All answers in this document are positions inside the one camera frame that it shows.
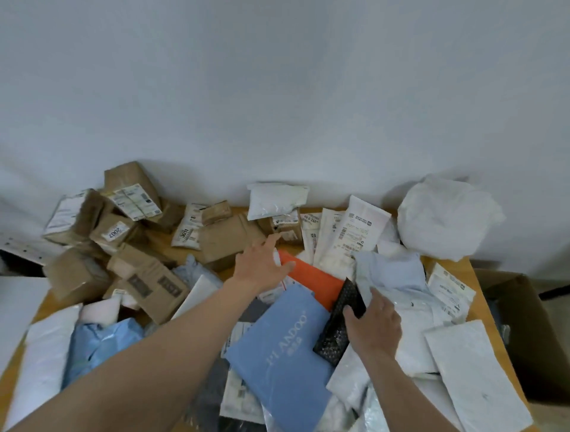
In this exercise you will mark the person's left hand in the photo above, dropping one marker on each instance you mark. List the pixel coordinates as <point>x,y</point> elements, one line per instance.
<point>260,267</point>

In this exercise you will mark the person's right hand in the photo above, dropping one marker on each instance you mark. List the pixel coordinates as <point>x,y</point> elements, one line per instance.
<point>378,329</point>

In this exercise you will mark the black bubble mailer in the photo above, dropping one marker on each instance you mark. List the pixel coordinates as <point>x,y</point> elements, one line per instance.
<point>334,334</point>

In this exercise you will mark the stack of cardboard boxes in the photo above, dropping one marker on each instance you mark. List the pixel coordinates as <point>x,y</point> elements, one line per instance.
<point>222,240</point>

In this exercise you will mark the smooth light blue mailer package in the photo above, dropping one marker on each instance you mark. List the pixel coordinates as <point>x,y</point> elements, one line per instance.
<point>285,365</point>

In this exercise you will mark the pile of white mailers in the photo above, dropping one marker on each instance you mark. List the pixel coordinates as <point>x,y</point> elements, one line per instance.
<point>356,231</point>

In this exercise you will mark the large white plastic bag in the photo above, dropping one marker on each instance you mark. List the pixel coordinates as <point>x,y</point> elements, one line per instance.
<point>445,218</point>

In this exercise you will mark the tall brown box double label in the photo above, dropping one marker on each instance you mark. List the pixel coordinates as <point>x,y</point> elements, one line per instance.
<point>129,178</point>

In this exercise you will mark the cream mailer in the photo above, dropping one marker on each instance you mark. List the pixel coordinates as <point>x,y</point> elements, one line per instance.
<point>100,311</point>

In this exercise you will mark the blue plastic mailer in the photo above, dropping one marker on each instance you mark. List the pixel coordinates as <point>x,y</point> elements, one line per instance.
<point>98,347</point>

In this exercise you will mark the white bubble mailer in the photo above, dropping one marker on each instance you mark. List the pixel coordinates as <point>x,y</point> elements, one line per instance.
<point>44,365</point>

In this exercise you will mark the person's left forearm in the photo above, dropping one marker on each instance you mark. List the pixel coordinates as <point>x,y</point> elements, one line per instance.
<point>156,365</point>

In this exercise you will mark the dark blue plastic bag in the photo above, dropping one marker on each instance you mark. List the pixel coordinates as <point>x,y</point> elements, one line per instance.
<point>496,316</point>

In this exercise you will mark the wooden table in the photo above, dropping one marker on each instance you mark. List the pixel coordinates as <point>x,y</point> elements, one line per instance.
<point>482,311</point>

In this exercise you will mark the brown cardboard box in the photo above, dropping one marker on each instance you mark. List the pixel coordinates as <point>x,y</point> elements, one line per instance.
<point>534,338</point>

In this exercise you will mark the white metal shelf rack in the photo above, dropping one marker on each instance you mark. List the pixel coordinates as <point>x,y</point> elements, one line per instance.
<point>18,311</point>

